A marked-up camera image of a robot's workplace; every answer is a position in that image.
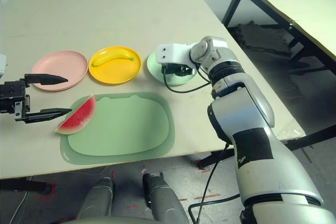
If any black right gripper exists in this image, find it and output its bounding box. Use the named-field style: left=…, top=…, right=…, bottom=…
left=160, top=62, right=196, bottom=77

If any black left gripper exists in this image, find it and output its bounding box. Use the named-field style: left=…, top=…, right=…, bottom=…
left=0, top=73, right=72, bottom=124

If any toy watermelon slice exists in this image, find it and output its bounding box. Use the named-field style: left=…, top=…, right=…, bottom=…
left=55, top=94, right=96, bottom=135

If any yellow toy banana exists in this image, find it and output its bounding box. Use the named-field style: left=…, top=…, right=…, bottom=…
left=91, top=50, right=135, bottom=67

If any mint green round plate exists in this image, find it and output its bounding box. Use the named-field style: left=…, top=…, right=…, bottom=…
left=146, top=50, right=200, bottom=86

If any pink round plate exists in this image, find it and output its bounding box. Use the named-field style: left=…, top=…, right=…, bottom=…
left=30, top=50, right=89, bottom=92

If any yellow round plate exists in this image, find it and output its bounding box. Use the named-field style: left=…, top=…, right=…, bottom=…
left=88, top=46, right=142, bottom=86

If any green cutting board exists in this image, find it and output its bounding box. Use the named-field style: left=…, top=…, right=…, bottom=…
left=60, top=91, right=176, bottom=166

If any grey left robot leg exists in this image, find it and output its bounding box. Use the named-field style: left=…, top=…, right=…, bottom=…
left=76, top=177, right=114, bottom=219

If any grey robot leg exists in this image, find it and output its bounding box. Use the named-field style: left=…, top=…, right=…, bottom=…
left=76, top=177, right=114, bottom=219
left=142, top=173, right=190, bottom=224

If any clear plastic film scrap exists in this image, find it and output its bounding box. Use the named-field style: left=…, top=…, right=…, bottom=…
left=277, top=123, right=303, bottom=140

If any black-framed side table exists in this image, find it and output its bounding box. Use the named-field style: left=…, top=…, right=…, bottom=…
left=222, top=0, right=336, bottom=78

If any grey right robot leg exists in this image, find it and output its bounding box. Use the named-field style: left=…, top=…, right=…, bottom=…
left=142, top=173, right=190, bottom=224

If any grey robot torso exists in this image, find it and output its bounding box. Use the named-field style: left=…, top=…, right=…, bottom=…
left=60, top=215, right=158, bottom=224

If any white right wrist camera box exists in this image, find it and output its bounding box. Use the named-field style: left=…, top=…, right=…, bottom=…
left=155, top=42, right=196, bottom=65

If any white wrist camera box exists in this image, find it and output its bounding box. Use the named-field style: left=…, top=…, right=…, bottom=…
left=155, top=42, right=196, bottom=65
left=0, top=53, right=7, bottom=78

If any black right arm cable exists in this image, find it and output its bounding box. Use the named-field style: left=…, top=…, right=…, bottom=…
left=161, top=66, right=241, bottom=224

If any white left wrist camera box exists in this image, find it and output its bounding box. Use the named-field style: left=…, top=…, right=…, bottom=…
left=0, top=53, right=7, bottom=78

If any thin white floor cable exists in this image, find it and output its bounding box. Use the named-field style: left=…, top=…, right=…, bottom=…
left=13, top=189, right=30, bottom=222

